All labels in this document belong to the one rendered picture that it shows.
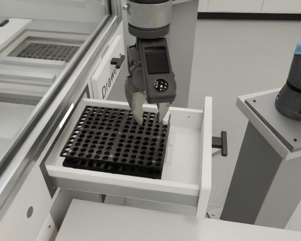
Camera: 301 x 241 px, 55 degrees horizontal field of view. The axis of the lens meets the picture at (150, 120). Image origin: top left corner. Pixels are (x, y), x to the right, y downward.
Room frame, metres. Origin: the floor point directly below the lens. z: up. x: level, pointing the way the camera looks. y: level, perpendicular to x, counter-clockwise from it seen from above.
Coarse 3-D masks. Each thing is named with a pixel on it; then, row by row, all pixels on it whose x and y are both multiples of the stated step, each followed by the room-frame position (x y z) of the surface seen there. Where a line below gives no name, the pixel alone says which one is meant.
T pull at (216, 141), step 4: (224, 132) 0.49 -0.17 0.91; (212, 136) 0.47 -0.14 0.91; (224, 136) 0.47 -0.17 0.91; (212, 140) 0.46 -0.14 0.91; (216, 140) 0.46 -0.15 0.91; (220, 140) 0.46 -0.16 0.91; (224, 140) 0.46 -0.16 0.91; (212, 144) 0.45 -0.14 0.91; (216, 144) 0.45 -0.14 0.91; (220, 144) 0.45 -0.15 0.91; (224, 144) 0.45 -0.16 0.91; (220, 148) 0.45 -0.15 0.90; (224, 148) 0.44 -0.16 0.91; (224, 152) 0.43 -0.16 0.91
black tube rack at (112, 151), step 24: (96, 120) 0.58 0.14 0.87; (120, 120) 0.54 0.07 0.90; (144, 120) 0.55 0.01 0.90; (72, 144) 0.46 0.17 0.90; (96, 144) 0.46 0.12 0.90; (120, 144) 0.46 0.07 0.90; (144, 144) 0.49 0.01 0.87; (96, 168) 0.42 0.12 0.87; (120, 168) 0.41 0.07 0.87; (144, 168) 0.41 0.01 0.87
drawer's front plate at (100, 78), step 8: (120, 40) 0.95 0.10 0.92; (112, 48) 0.86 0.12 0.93; (120, 48) 0.94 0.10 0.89; (104, 56) 0.81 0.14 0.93; (112, 56) 0.84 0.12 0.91; (104, 64) 0.76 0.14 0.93; (96, 72) 0.72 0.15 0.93; (104, 72) 0.75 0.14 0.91; (96, 80) 0.68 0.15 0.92; (104, 80) 0.74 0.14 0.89; (112, 80) 0.82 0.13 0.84; (96, 88) 0.68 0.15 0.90; (104, 88) 0.73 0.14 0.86; (96, 96) 0.68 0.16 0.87
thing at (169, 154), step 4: (172, 132) 0.55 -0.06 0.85; (172, 136) 0.54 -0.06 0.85; (172, 140) 0.53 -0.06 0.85; (168, 144) 0.51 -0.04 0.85; (172, 144) 0.51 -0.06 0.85; (168, 148) 0.50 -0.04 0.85; (172, 148) 0.50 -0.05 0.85; (168, 152) 0.48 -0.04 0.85; (172, 152) 0.48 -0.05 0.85; (168, 156) 0.47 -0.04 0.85; (168, 160) 0.46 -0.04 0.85; (168, 164) 0.45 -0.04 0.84
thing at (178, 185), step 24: (72, 120) 0.58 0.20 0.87; (192, 120) 0.58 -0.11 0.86; (192, 144) 0.52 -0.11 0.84; (48, 168) 0.40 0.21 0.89; (72, 168) 0.40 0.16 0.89; (168, 168) 0.44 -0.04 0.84; (192, 168) 0.44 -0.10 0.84; (96, 192) 0.37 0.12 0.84; (120, 192) 0.37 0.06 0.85; (144, 192) 0.36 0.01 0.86; (168, 192) 0.35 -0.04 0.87; (192, 192) 0.34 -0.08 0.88
